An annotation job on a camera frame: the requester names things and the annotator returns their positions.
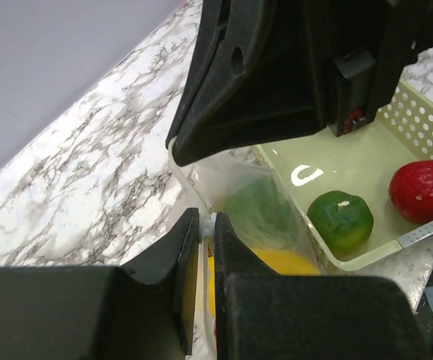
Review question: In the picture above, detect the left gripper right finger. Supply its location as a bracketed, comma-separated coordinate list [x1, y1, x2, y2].
[213, 213, 430, 359]

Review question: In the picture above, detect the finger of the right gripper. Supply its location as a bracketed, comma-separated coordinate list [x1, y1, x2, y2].
[167, 1, 276, 165]

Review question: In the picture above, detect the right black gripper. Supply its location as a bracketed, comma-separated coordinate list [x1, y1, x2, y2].
[173, 0, 433, 168]

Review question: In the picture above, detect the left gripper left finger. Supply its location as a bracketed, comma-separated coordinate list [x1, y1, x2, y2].
[0, 208, 200, 359]

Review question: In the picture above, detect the yellow lemon toy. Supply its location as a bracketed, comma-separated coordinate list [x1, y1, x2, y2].
[208, 247, 320, 318]

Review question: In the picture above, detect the clear zip top bag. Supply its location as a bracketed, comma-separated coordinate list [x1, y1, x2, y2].
[168, 150, 316, 359]

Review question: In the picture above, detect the yellow green mango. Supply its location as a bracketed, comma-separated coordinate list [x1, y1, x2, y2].
[307, 190, 374, 253]

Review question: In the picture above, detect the pale green plastic basket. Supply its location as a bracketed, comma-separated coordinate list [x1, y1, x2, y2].
[255, 81, 433, 275]

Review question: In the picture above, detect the red apple toy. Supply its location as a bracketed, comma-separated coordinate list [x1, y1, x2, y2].
[388, 160, 433, 224]

